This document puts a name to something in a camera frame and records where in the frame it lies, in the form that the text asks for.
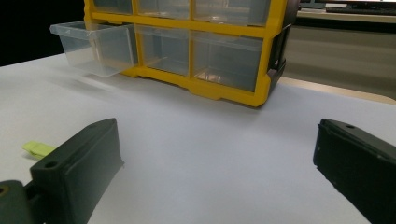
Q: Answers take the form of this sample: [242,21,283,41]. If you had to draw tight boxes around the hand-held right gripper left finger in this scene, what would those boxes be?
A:
[30,118,125,224]

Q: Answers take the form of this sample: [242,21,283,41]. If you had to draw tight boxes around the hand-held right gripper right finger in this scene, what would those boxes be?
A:
[312,118,396,224]

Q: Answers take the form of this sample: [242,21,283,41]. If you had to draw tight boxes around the light green plastic piece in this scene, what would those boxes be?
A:
[21,140,58,161]

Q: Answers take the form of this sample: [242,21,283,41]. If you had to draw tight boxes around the clear plastic drawer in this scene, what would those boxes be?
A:
[191,30,264,93]
[135,24,191,77]
[92,0,134,16]
[49,21,139,78]
[192,0,273,27]
[136,0,191,21]

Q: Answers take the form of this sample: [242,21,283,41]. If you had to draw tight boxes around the black keyboard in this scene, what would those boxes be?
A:
[325,6,396,17]

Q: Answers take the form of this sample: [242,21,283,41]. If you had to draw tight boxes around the yellow drawer cabinet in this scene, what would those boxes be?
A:
[83,0,302,108]

